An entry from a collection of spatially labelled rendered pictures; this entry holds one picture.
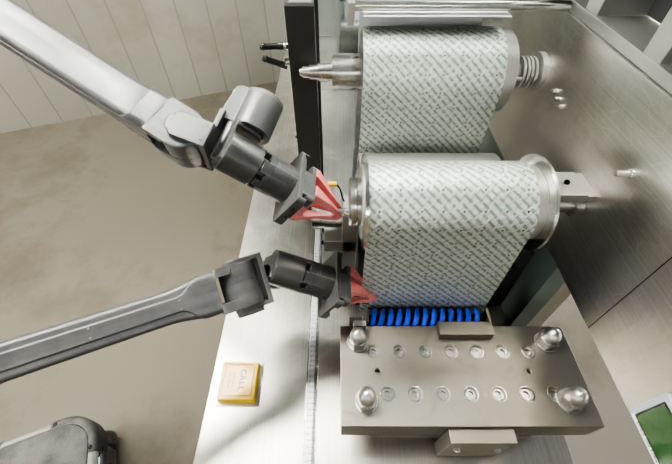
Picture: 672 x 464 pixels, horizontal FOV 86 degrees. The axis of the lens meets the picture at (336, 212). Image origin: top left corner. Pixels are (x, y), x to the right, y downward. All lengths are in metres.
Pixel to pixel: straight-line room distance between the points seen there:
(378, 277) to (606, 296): 0.32
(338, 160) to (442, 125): 0.54
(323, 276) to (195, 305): 0.20
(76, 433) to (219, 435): 0.95
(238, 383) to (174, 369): 1.12
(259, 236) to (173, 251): 1.30
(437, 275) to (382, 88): 0.33
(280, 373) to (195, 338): 1.15
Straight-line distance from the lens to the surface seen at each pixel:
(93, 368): 2.05
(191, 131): 0.49
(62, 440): 1.70
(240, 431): 0.78
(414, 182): 0.51
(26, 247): 2.71
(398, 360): 0.67
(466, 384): 0.68
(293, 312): 0.85
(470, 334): 0.70
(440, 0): 0.68
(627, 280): 0.60
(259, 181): 0.50
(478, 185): 0.54
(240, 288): 0.55
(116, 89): 0.56
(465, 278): 0.65
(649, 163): 0.57
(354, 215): 0.53
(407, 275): 0.62
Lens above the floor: 1.65
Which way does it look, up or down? 48 degrees down
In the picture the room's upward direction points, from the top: straight up
